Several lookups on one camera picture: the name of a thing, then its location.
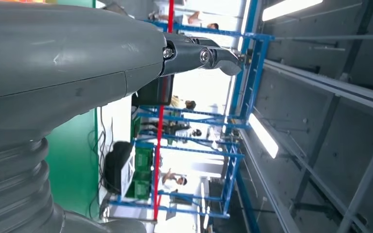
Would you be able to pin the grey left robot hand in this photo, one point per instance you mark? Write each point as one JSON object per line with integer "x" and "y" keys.
{"x": 61, "y": 58}

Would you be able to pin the white table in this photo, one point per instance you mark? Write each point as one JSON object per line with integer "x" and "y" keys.
{"x": 119, "y": 122}

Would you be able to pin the black monitor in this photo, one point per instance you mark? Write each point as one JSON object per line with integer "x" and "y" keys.
{"x": 152, "y": 91}

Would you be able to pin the black carry case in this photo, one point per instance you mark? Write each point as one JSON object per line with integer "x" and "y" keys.
{"x": 117, "y": 167}

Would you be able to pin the red pole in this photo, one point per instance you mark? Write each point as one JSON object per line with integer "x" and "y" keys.
{"x": 159, "y": 144}

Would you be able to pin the person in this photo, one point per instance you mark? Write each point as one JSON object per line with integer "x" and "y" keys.
{"x": 186, "y": 132}
{"x": 186, "y": 103}
{"x": 172, "y": 183}
{"x": 196, "y": 19}

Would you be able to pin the printed white paper sheet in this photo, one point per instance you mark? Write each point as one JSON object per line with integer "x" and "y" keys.
{"x": 128, "y": 177}

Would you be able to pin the green crates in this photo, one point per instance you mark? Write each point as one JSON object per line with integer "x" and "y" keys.
{"x": 143, "y": 173}

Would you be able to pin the blue shelf rack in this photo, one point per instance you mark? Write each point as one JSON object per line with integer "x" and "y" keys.
{"x": 238, "y": 96}

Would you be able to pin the ceiling light strip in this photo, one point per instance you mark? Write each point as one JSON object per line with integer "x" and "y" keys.
{"x": 263, "y": 135}
{"x": 289, "y": 8}

